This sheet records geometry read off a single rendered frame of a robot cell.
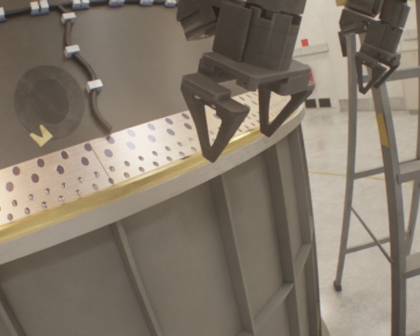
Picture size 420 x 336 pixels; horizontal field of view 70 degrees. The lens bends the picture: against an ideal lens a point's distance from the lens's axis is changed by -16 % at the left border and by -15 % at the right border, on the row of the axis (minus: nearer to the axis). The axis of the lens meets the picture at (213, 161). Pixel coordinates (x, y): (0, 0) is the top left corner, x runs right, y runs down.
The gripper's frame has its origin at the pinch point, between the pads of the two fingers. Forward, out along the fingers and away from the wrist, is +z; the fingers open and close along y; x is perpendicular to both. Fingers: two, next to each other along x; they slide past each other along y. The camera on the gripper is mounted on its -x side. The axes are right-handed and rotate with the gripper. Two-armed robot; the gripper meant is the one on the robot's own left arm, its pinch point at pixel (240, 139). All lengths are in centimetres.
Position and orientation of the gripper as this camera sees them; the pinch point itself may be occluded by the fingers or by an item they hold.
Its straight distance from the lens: 37.7
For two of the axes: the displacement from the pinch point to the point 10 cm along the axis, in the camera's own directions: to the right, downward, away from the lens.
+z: -1.8, 8.2, 5.5
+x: 7.1, 4.9, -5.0
